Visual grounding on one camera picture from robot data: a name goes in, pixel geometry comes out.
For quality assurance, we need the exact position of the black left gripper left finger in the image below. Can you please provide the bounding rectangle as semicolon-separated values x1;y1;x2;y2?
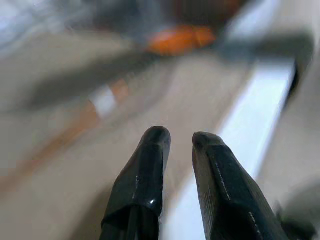
101;125;172;240

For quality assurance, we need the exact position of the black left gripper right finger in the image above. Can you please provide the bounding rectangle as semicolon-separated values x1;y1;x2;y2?
191;131;291;240

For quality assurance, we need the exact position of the beige woven counter mat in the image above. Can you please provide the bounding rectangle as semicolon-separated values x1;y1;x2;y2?
0;34;251;240

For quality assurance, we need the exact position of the orange plastic plate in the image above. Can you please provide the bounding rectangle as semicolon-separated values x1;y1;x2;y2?
146;25;218;55

